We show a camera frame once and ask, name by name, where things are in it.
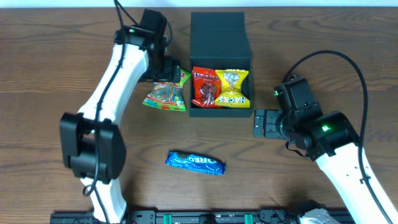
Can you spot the red snack bag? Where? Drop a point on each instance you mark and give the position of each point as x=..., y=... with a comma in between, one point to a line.
x=207, y=86

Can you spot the yellow Hacks candy bag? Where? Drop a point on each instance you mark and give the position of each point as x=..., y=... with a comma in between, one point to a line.
x=231, y=95

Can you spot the green gummy candy bag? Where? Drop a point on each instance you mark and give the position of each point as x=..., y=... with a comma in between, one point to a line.
x=168, y=95

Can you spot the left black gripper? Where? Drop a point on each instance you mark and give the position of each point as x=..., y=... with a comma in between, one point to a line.
x=171, y=70

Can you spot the black mounting rail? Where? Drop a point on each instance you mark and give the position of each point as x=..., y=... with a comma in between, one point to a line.
x=307, y=212

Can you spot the dark green open box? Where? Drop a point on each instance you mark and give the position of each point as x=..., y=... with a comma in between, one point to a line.
x=218, y=40

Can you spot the blue Oreo cookie pack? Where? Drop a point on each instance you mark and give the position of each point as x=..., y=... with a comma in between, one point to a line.
x=195, y=163

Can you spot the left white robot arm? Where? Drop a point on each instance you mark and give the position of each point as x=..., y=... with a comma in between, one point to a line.
x=92, y=144

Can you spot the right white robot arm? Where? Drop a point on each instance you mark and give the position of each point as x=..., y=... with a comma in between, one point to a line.
x=331, y=141

